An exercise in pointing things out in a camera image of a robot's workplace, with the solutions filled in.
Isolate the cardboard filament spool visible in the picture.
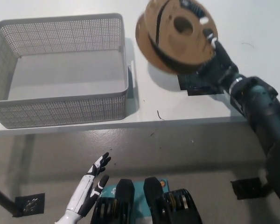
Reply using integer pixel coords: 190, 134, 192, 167
134, 0, 219, 76

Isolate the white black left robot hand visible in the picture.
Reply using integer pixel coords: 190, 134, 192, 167
66, 152, 112, 217

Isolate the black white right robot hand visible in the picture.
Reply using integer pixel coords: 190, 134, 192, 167
196, 28, 243, 93

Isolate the grey perforated storage basket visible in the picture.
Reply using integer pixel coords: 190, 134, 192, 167
0, 13, 129, 129

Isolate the black teal robot body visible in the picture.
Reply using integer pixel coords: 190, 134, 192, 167
91, 177, 204, 224

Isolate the black table leg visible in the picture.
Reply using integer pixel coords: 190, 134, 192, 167
0, 182, 21, 217

